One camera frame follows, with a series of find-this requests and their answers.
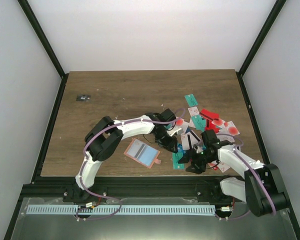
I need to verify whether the white card black stripe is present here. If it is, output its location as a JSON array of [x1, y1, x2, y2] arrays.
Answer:
[[180, 132, 197, 150]]

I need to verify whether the small black tag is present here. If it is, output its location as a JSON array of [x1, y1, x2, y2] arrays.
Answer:
[[76, 94, 91, 102]]

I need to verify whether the teal card far top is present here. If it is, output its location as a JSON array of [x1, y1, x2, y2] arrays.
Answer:
[[184, 94, 198, 107]]

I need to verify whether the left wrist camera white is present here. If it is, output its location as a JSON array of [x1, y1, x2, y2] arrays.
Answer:
[[166, 126, 184, 137]]

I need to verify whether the right frame post black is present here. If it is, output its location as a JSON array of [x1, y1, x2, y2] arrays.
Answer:
[[237, 0, 288, 76]]

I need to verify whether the black aluminium front rail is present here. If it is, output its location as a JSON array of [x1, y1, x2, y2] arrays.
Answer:
[[20, 175, 231, 203]]

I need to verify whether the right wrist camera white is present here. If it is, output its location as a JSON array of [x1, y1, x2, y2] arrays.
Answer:
[[193, 144, 203, 153]]

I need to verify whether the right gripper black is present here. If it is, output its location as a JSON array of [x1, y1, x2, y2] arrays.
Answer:
[[178, 148, 216, 175]]

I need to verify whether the red card top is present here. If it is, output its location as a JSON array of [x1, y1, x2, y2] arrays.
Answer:
[[199, 108, 219, 121]]

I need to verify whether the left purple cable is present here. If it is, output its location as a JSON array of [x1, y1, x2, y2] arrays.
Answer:
[[74, 107, 187, 223]]

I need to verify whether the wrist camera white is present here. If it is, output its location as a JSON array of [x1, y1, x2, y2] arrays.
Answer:
[[166, 126, 184, 137], [193, 144, 203, 153]]

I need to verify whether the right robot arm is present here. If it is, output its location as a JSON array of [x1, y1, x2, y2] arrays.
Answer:
[[178, 130, 291, 217]]

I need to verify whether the purple cable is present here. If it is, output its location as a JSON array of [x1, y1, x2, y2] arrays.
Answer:
[[74, 107, 187, 223], [197, 133, 277, 222]]

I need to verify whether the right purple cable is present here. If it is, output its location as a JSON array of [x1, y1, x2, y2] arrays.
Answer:
[[197, 133, 277, 222]]

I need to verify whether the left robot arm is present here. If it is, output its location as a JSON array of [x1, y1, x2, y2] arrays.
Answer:
[[74, 109, 180, 202]]

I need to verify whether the frame post black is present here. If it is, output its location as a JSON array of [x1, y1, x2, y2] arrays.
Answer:
[[237, 0, 288, 76], [16, 0, 67, 78]]

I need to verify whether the white floral card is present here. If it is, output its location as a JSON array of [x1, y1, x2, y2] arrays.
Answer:
[[127, 139, 146, 159], [188, 106, 200, 117]]

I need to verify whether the pink leather card holder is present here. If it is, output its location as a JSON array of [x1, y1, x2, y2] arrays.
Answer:
[[124, 138, 161, 169]]

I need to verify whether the light blue slotted strip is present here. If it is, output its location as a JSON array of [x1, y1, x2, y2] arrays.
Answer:
[[26, 204, 216, 216]]

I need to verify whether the left frame post black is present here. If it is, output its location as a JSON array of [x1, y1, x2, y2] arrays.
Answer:
[[16, 0, 67, 78]]

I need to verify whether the teal VIP card small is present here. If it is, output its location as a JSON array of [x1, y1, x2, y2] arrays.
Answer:
[[172, 152, 185, 170]]

